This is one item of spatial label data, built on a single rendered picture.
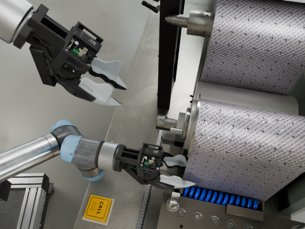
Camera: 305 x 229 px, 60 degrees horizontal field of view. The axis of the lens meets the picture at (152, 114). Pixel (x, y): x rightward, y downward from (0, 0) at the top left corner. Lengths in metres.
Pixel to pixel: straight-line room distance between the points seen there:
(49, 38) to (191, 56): 0.88
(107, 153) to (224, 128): 0.31
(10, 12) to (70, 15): 2.64
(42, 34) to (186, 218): 0.56
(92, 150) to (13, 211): 1.14
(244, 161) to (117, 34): 2.31
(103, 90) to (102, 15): 2.56
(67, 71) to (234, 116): 0.34
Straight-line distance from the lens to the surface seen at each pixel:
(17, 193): 1.82
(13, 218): 1.78
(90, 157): 0.71
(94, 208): 0.89
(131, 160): 0.67
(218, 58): 0.69
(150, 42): 1.31
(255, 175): 0.67
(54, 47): 0.48
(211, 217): 0.78
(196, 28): 0.69
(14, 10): 0.47
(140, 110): 1.05
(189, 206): 0.77
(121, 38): 2.72
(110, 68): 0.53
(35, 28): 0.46
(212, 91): 0.70
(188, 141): 0.57
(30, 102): 2.40
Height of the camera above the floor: 1.77
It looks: 57 degrees down
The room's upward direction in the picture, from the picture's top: straight up
